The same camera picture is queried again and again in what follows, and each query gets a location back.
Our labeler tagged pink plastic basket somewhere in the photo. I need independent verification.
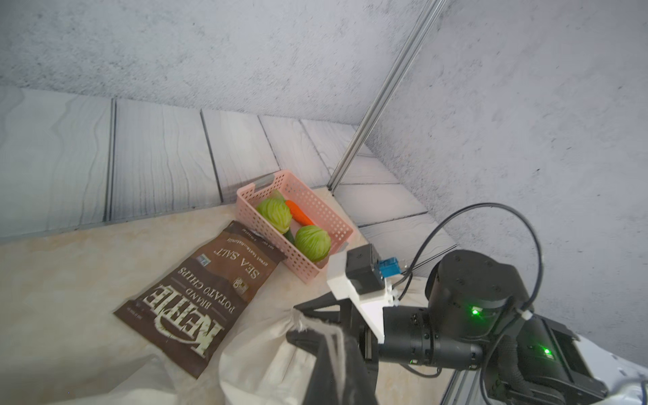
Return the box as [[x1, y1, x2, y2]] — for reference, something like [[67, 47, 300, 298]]
[[236, 170, 355, 284]]

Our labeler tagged small beige cloth bag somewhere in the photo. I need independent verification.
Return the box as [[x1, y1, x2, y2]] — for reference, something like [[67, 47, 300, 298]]
[[50, 354, 182, 404]]

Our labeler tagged brown Kettle chips bag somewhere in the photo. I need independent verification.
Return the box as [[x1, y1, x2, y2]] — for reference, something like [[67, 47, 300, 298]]
[[114, 220, 285, 378]]

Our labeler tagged green cabbage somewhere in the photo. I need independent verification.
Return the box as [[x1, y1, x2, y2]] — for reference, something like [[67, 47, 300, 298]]
[[256, 197, 293, 235], [295, 225, 332, 263]]

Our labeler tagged green cabbage front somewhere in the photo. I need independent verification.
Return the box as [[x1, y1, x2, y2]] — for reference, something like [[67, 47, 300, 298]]
[[295, 225, 332, 263]]

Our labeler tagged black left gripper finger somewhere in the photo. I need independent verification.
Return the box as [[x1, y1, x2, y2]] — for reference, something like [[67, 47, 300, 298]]
[[287, 329, 377, 404]]

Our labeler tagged green cabbage back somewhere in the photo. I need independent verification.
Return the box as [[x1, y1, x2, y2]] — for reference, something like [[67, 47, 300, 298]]
[[256, 197, 293, 235]]

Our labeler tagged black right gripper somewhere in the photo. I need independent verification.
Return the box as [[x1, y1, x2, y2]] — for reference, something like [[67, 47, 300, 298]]
[[294, 250, 528, 370]]

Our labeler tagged orange carrot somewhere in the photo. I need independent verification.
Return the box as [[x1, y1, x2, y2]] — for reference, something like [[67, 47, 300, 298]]
[[285, 200, 315, 226]]

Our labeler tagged right aluminium frame post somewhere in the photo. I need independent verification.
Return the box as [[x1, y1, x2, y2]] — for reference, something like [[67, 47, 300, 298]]
[[327, 0, 448, 193]]

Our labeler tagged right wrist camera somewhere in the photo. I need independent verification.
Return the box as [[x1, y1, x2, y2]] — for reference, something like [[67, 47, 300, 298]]
[[327, 244, 401, 344]]

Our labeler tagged beige drawstring soil bag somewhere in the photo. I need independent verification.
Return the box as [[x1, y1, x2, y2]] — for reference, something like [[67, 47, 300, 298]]
[[219, 310, 347, 404]]

